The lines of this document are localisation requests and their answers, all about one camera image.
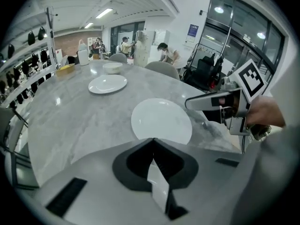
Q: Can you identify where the white jug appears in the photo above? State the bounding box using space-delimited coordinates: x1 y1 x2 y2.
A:
76 39 90 67

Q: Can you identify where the black-framed glass window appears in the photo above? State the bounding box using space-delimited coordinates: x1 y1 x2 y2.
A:
199 0 288 82

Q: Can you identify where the person's right hand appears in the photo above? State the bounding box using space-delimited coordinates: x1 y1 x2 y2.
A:
245 96 286 128

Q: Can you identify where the white plate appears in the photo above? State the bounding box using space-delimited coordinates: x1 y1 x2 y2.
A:
130 97 193 145
88 74 128 95

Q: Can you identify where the white shelf rack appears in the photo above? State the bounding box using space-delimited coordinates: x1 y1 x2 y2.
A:
0 7 58 110

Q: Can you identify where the row of black bags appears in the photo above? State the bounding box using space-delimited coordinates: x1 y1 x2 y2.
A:
0 26 53 110

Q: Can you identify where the person's right forearm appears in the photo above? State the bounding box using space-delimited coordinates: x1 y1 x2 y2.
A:
231 123 300 225

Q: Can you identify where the black wheeled machine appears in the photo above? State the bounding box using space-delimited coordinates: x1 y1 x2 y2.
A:
183 53 224 91

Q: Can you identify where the white pole stand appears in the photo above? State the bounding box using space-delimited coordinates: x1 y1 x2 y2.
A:
45 6 59 73

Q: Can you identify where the white bowl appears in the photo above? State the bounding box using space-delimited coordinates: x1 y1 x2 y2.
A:
102 62 123 75

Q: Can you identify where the blue wall poster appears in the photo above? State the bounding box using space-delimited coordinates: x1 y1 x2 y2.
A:
185 23 200 44

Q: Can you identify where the grey chair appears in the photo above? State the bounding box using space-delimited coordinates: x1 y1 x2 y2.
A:
108 52 128 64
144 61 180 81

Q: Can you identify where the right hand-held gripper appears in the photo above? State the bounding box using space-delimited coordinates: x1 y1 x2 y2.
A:
184 59 273 142

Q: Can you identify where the yellow box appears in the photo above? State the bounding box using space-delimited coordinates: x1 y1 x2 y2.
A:
55 63 76 79

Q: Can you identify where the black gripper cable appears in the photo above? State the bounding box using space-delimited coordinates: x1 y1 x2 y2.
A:
240 135 250 155

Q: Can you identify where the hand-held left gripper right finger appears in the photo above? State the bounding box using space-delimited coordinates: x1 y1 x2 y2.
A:
153 137 200 190

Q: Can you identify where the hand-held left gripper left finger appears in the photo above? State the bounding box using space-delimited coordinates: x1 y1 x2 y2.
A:
112 137 155 193

